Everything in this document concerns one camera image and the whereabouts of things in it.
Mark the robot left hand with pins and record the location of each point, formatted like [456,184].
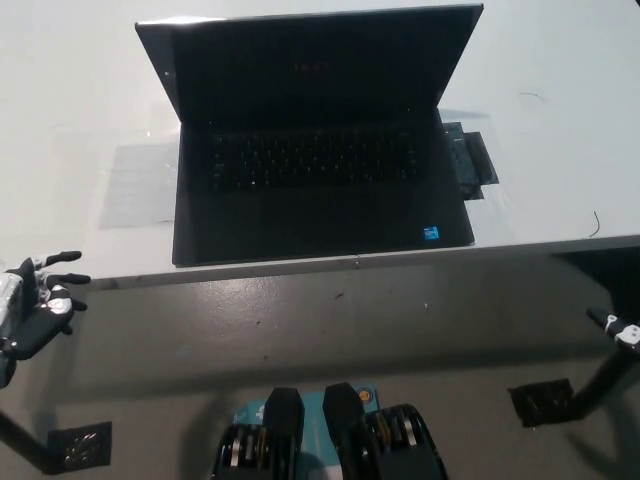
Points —
[35,320]

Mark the clear plastic tape sheet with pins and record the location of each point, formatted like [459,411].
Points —
[140,185]

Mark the thin curved black thread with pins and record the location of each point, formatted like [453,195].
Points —
[531,95]

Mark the dark grey laptop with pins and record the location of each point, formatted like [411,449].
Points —
[320,210]

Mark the black tape patch on table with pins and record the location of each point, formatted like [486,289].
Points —
[472,160]

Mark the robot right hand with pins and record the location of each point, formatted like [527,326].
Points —
[622,334]

